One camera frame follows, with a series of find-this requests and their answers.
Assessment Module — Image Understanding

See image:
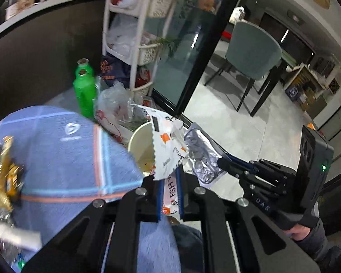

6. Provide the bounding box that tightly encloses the green plastic bottle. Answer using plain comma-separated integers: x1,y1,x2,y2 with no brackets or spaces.
73,67,97,118
75,58,94,76

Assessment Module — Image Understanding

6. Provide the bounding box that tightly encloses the white plastic storage rack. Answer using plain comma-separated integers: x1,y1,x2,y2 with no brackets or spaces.
102,0,178,97

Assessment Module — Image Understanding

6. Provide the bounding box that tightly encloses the green potted plant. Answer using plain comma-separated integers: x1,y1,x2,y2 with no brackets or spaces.
152,37,179,58

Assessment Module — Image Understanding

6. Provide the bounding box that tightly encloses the gold crumpled snack bag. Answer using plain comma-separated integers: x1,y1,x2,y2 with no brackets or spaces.
0,136,24,212

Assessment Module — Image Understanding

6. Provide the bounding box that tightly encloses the white round trash bin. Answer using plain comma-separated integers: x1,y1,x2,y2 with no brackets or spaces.
127,122,155,176

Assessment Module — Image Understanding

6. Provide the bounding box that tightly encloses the white tissue paper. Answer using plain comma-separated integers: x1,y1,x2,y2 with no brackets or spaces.
0,221,42,251

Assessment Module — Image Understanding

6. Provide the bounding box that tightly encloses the teal dining chair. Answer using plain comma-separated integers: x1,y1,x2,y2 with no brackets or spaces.
205,21,282,110

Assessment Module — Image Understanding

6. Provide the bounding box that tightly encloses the black sliding door frame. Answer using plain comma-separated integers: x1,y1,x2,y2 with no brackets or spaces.
174,0,255,117

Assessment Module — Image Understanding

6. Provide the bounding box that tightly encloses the clear plastic bag on floor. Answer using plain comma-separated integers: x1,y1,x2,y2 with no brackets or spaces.
94,77,148,144

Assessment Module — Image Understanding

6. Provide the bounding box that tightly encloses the white fish snack wrapper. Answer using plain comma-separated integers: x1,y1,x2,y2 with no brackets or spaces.
136,105,188,219

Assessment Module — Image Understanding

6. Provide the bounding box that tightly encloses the blue patterned tablecloth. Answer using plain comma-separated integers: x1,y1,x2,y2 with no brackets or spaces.
0,105,183,273

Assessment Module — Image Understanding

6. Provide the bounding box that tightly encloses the dark kitchen counter cabinet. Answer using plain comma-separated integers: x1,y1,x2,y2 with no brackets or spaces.
0,0,105,120

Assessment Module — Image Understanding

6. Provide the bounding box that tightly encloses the person's right hand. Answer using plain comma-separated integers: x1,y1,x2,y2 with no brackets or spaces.
284,224,311,242

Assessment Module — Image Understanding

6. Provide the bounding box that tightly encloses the green plastic bottle front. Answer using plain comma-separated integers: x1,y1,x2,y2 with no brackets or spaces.
73,67,97,118

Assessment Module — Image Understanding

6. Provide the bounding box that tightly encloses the dark blue printed bag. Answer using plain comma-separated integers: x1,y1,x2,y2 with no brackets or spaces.
100,54,131,88

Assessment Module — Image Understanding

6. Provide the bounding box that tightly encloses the silver foil wrapper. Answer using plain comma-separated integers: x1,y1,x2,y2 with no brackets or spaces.
184,123,227,188

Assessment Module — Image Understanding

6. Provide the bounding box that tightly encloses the green plastic bottle rear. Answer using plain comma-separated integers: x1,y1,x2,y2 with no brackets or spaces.
75,58,94,76

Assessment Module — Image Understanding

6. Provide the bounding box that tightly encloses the green bottle cap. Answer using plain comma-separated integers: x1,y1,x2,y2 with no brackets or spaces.
18,260,26,270

